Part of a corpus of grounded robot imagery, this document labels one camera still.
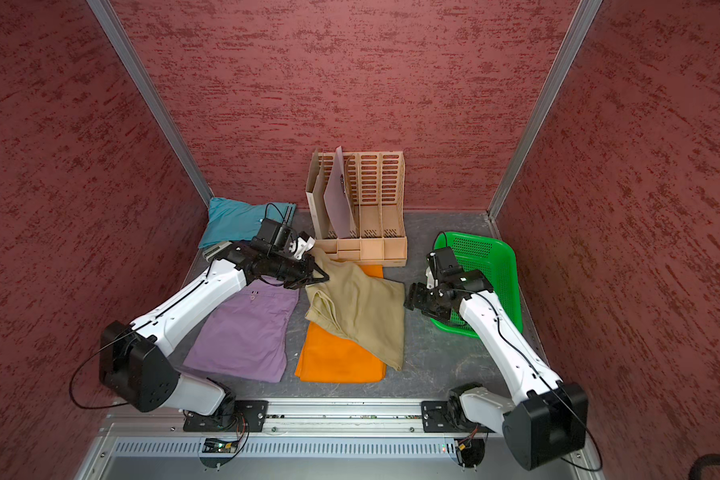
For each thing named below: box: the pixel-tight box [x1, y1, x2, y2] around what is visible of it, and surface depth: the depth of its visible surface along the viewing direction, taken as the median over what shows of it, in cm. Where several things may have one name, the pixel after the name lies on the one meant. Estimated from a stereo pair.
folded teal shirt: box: [198, 197, 297, 249], surface depth 119 cm
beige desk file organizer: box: [316, 151, 407, 267], surface depth 108 cm
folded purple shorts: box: [183, 275, 299, 383], surface depth 86 cm
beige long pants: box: [305, 248, 406, 371], surface depth 84 cm
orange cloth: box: [294, 264, 387, 384], surface depth 82 cm
